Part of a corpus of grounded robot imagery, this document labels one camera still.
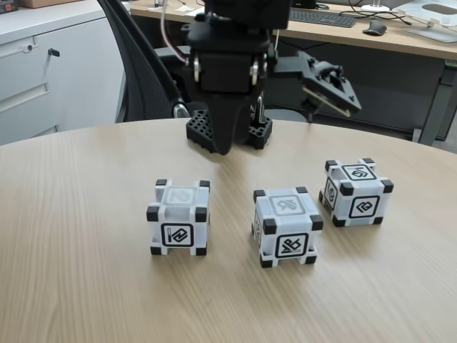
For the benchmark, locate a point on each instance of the small white paper card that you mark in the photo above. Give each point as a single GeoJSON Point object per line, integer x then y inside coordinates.
{"type": "Point", "coordinates": [184, 9]}

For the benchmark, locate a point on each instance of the white cube, zigzag bar symbol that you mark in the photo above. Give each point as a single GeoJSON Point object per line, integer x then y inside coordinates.
{"type": "Point", "coordinates": [178, 214]}

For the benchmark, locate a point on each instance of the white cabinet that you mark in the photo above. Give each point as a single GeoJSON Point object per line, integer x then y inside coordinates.
{"type": "Point", "coordinates": [78, 89]}

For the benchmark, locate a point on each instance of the silver laptop stand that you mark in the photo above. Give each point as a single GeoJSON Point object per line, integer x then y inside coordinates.
{"type": "Point", "coordinates": [428, 32]}

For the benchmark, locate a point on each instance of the black mesh office chair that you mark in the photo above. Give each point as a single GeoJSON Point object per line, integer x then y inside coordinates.
{"type": "Point", "coordinates": [143, 71]}

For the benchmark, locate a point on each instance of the black keyboard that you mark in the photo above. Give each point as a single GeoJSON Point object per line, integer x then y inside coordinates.
{"type": "Point", "coordinates": [321, 18]}

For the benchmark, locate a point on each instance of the black cabinet key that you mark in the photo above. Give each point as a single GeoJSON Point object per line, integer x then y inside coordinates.
{"type": "Point", "coordinates": [54, 53]}

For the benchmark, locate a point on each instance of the white round lamp base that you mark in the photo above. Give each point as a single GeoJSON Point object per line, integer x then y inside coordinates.
{"type": "Point", "coordinates": [375, 8]}

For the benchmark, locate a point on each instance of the white cube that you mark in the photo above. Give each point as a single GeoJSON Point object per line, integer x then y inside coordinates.
{"type": "Point", "coordinates": [285, 214]}
{"type": "Point", "coordinates": [364, 211]}
{"type": "Point", "coordinates": [178, 214]}

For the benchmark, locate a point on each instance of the black gripper-mounted camera module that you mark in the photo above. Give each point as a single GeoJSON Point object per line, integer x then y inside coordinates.
{"type": "Point", "coordinates": [321, 71]}

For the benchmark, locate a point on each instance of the brown cardboard box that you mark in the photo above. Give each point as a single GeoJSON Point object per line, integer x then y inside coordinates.
{"type": "Point", "coordinates": [46, 3]}

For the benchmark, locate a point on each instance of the wooden office desk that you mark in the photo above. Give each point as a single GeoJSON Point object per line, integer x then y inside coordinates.
{"type": "Point", "coordinates": [392, 39]}

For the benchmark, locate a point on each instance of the grey round seat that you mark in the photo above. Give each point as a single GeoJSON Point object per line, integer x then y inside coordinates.
{"type": "Point", "coordinates": [289, 116]}

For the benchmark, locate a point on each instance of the black desk device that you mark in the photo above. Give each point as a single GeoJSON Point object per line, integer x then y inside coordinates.
{"type": "Point", "coordinates": [303, 3]}

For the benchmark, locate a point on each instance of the dark computer mouse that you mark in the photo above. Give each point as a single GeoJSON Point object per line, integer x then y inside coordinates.
{"type": "Point", "coordinates": [375, 28]}

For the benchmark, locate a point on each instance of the dark printed box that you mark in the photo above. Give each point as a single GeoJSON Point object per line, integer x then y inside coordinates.
{"type": "Point", "coordinates": [7, 6]}

